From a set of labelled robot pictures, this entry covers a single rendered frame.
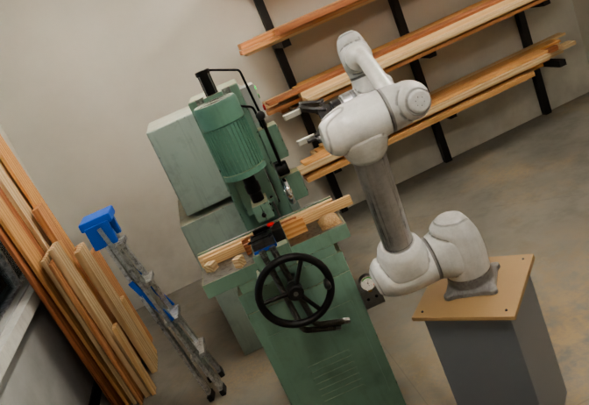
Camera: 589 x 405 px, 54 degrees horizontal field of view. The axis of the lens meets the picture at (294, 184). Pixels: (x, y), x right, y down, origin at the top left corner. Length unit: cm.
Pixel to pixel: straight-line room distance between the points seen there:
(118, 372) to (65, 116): 197
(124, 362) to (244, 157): 178
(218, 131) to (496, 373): 130
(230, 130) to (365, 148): 71
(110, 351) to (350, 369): 156
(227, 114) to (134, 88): 242
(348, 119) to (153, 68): 308
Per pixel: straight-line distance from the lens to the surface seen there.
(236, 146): 219
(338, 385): 254
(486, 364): 217
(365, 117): 158
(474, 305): 204
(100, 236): 298
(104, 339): 355
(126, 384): 362
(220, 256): 239
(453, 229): 197
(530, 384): 218
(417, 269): 195
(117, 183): 464
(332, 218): 226
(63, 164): 466
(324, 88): 422
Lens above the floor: 173
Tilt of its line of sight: 16 degrees down
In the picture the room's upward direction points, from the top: 23 degrees counter-clockwise
